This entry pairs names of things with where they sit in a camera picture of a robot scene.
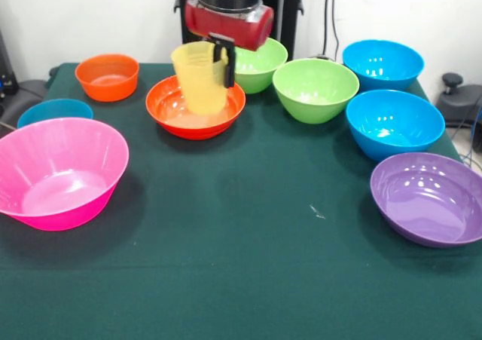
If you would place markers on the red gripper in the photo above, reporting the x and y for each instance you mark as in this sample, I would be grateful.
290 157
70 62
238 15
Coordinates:
229 25

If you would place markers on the yellow plastic cup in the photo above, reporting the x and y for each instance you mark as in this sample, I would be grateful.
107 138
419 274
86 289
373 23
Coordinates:
199 87

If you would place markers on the green bowl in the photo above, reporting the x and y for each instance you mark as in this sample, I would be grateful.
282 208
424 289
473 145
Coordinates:
263 68
312 91

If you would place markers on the large orange-red bowl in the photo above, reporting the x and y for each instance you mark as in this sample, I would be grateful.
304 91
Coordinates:
165 106

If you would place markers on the small orange bowl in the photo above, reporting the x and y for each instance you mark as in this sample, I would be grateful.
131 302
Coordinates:
107 80

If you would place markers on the large blue bowl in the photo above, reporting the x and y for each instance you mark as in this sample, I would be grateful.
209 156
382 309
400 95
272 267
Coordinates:
380 65
391 121

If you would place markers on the small blue bowl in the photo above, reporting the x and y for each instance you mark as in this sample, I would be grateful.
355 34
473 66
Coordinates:
52 110

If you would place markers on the dark green tablecloth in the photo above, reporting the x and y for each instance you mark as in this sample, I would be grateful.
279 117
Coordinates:
241 261

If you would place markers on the large pink bowl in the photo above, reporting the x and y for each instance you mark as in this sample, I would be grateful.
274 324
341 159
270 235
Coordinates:
56 174

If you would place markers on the black equipment box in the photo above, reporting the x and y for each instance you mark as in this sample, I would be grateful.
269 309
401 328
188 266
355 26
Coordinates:
5 80

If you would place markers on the black stand with knob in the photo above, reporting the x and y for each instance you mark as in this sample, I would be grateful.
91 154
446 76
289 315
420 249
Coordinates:
463 98

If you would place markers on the purple bowl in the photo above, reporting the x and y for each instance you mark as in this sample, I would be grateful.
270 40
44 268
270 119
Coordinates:
425 200

